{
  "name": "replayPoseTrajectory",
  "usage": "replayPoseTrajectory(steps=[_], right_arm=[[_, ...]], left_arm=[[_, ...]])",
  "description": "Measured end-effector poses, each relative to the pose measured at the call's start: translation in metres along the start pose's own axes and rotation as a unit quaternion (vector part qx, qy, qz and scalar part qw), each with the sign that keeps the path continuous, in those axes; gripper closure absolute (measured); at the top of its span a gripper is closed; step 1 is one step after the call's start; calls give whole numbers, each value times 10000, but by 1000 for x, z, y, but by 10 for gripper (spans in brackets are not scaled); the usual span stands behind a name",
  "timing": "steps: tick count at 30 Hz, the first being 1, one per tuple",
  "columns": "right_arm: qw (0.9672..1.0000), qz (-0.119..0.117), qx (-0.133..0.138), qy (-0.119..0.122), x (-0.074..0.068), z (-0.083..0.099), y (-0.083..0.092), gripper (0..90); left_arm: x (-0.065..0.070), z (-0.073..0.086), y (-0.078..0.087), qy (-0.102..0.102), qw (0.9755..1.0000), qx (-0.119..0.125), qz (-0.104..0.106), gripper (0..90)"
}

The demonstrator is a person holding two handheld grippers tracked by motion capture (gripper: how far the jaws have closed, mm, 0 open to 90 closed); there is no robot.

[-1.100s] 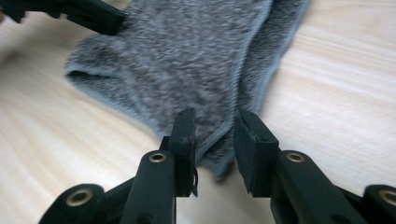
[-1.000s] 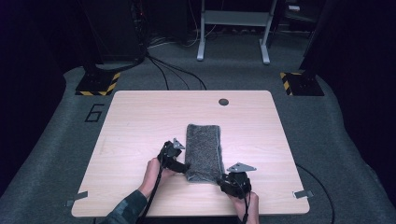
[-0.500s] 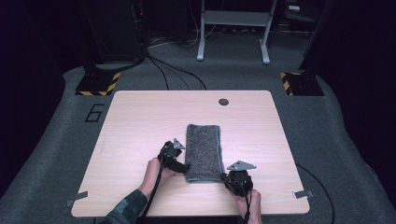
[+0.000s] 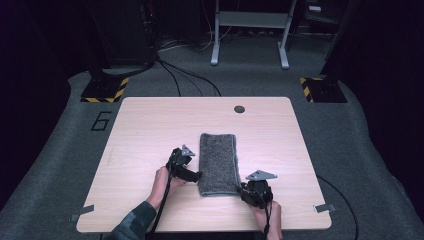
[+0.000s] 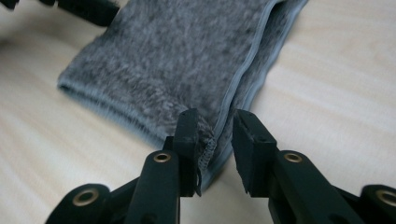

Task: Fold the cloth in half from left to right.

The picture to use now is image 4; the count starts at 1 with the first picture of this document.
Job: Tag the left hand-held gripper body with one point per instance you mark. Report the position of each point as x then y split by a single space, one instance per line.
180 161

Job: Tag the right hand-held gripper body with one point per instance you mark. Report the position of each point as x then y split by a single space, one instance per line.
258 191

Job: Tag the grey fuzzy towel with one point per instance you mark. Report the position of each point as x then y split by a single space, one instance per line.
218 163

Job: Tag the person's left hand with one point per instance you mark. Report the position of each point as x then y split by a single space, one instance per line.
161 186

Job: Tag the person's right hand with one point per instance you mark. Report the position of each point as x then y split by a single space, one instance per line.
275 220

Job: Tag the grey tape piece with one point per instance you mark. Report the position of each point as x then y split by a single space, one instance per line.
324 208
85 210

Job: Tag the black striped stand base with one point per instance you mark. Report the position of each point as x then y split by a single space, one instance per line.
325 90
103 90

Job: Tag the black cabinet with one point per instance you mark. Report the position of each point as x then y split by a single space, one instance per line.
126 33

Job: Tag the small white box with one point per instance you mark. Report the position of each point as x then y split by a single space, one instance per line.
315 9

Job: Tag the white metal desk frame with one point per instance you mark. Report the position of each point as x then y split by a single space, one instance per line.
253 20

